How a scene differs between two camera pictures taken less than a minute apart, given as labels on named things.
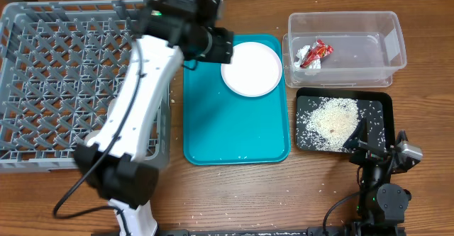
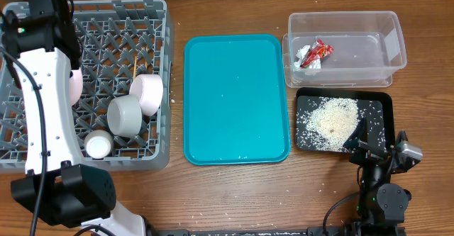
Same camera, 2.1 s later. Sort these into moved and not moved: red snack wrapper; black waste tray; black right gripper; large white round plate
Moved: large white round plate
Not moved: black right gripper; red snack wrapper; black waste tray
